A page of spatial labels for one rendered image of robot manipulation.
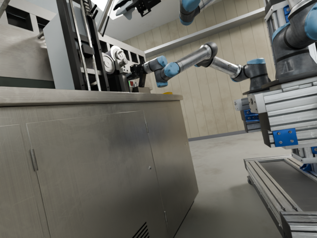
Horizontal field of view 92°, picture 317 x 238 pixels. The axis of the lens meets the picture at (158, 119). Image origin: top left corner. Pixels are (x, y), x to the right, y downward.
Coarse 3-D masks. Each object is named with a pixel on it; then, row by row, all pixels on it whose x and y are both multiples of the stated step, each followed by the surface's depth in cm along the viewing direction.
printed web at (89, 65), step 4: (108, 52) 107; (80, 60) 105; (88, 60) 100; (80, 64) 105; (88, 64) 101; (92, 64) 98; (92, 68) 99; (112, 72) 104; (88, 76) 105; (92, 76) 104; (84, 80) 108; (92, 80) 108
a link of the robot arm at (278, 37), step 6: (288, 24) 66; (276, 30) 70; (282, 30) 68; (276, 36) 71; (282, 36) 67; (276, 42) 71; (282, 42) 68; (276, 48) 72; (282, 48) 69; (288, 48) 67; (294, 48) 65; (300, 48) 64; (306, 48) 66; (276, 54) 73; (282, 54) 70
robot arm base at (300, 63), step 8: (288, 56) 68; (296, 56) 66; (304, 56) 65; (280, 64) 71; (288, 64) 68; (296, 64) 66; (304, 64) 65; (312, 64) 64; (280, 72) 71; (288, 72) 68; (296, 72) 66; (304, 72) 64
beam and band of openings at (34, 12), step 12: (0, 0) 86; (12, 0) 91; (24, 0) 96; (12, 12) 94; (24, 12) 96; (36, 12) 100; (48, 12) 107; (12, 24) 95; (24, 24) 100; (36, 24) 99; (108, 36) 152; (108, 48) 150; (120, 48) 164; (132, 48) 182; (132, 60) 190; (144, 60) 200
